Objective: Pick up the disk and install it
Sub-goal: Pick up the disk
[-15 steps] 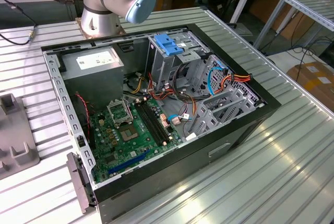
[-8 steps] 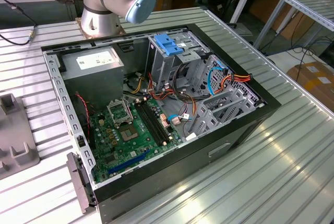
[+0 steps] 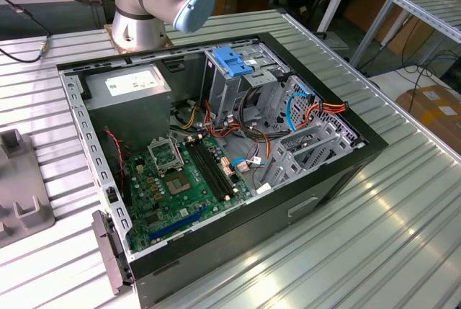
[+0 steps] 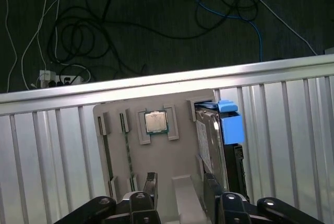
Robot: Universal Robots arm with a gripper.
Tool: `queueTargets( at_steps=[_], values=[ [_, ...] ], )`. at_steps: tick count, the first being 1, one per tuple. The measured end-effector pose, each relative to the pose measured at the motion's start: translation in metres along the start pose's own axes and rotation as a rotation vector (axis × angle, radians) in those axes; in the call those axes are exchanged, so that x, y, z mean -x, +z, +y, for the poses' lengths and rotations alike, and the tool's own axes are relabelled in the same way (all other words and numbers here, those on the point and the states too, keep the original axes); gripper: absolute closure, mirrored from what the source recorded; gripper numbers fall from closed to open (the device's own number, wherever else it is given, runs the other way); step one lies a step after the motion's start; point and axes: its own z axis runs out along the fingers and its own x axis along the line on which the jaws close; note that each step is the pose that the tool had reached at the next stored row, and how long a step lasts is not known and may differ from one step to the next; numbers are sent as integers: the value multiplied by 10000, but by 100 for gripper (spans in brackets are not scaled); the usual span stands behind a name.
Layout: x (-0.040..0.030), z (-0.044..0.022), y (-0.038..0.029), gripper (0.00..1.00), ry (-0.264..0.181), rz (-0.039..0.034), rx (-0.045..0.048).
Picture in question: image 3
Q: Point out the grey metal disk bay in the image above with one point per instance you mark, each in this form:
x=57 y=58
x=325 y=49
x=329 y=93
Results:
x=284 y=170

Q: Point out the green motherboard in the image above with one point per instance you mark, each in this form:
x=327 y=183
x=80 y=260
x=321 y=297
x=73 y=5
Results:
x=196 y=199

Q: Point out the brown cardboard sheet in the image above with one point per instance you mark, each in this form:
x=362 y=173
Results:
x=363 y=10

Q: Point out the blue expansion slot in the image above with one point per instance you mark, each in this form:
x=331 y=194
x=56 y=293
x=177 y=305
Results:
x=180 y=223

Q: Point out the blue plastic cage latch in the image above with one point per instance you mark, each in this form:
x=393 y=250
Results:
x=234 y=67

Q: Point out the black RAM slot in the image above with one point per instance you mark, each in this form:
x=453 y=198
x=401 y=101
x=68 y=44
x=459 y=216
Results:
x=208 y=169
x=204 y=170
x=212 y=168
x=217 y=167

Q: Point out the grey plastic card retainer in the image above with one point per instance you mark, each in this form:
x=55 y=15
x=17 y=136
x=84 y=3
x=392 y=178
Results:
x=111 y=262

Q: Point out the grey optical drive cage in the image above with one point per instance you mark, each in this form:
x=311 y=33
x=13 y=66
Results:
x=223 y=96

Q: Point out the grey power supply unit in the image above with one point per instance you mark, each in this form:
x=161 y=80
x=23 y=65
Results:
x=126 y=114

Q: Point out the metal locking lever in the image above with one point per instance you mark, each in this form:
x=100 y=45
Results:
x=175 y=145

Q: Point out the metal slat shelf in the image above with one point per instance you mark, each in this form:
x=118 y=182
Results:
x=425 y=10

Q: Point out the white paper tag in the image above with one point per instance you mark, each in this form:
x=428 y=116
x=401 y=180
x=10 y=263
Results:
x=263 y=188

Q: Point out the black PC case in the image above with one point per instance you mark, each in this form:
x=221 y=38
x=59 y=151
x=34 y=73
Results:
x=252 y=229

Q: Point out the brown cardboard box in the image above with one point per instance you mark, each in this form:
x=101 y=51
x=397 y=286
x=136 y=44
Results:
x=425 y=114

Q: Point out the grey parts rack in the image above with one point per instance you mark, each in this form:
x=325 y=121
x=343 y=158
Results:
x=21 y=179

